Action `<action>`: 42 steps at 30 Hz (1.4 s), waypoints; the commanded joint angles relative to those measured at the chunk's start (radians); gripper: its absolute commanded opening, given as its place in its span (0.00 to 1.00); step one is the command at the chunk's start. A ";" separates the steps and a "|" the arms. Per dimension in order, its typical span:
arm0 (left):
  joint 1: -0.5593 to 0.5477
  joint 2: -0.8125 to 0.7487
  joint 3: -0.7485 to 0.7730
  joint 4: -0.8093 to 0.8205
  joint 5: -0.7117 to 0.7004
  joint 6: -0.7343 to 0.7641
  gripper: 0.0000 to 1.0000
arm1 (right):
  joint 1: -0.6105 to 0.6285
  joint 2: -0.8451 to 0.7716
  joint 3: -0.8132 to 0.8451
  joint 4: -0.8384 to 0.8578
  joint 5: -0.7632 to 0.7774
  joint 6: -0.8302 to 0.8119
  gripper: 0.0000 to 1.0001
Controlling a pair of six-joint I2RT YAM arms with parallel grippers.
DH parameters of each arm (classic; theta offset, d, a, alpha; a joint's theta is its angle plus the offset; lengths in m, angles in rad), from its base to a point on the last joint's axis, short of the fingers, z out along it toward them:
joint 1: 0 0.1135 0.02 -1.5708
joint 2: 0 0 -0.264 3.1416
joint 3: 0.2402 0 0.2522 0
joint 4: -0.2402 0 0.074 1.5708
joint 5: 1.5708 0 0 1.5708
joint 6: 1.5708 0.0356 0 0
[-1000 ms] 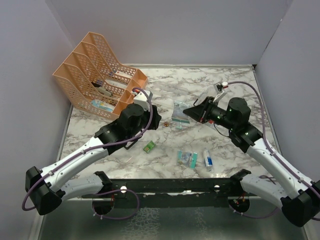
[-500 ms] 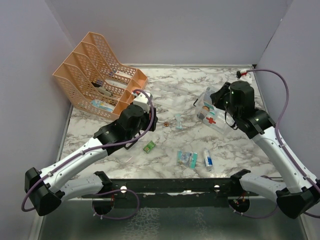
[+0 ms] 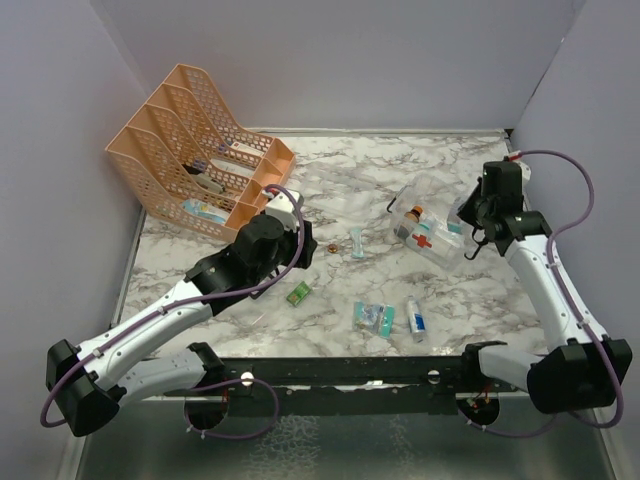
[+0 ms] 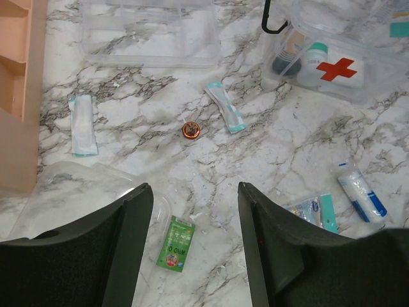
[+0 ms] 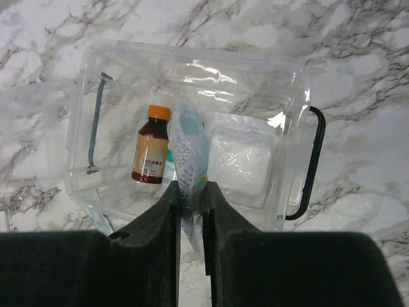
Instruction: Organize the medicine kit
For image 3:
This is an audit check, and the blue packet in organizer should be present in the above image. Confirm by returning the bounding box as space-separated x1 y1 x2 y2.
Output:
181 199 229 224

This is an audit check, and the white gauze packet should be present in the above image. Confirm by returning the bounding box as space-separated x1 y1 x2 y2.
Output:
431 226 464 257

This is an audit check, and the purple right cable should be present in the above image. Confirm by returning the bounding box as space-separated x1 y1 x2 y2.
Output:
504 148 624 429

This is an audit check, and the green small medicine box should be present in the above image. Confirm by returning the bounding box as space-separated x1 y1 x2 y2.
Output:
286 281 312 307

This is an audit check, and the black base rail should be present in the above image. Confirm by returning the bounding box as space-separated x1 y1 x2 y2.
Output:
169 344 521 416

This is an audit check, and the white green-label bottle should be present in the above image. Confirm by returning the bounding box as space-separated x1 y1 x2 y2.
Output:
418 212 437 237

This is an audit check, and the clear box lid black handle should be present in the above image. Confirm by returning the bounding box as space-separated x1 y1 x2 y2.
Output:
249 268 280 301

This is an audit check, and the clear plastic tray insert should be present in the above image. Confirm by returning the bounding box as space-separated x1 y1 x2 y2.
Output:
289 164 384 225

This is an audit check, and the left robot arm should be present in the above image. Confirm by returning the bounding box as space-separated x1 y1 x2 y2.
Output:
40 213 317 437

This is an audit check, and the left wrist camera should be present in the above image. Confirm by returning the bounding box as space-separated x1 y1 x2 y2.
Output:
262 189 304 230

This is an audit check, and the dark item in organizer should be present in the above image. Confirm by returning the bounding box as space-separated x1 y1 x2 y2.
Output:
182 163 227 194

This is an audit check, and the clear first aid box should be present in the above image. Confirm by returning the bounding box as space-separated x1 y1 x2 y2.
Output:
386 173 474 270

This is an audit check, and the red white box in organizer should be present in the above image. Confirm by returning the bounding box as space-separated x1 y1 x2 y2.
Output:
227 141 264 157

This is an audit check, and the peach plastic file organizer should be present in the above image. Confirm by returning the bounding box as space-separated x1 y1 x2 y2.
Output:
106 64 296 242

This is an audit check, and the teal bandage packet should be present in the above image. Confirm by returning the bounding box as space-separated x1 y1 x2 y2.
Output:
352 301 395 339

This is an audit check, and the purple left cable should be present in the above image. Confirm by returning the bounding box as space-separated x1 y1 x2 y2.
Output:
39 184 306 429

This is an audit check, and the white blue tube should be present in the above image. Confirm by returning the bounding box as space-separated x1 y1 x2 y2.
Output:
406 296 426 342

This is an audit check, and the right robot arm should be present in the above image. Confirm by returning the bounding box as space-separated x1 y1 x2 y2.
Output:
458 158 632 414

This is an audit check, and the brown medicine bottle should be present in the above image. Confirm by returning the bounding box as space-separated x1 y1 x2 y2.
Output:
394 205 423 240

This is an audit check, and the teal white swab packet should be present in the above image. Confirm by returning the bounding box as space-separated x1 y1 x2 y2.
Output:
350 228 364 259

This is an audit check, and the silver blue pill packet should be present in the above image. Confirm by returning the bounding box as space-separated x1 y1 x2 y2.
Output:
447 196 468 235

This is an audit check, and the purple cable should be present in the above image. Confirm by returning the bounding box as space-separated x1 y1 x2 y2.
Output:
39 184 306 429
504 148 624 429

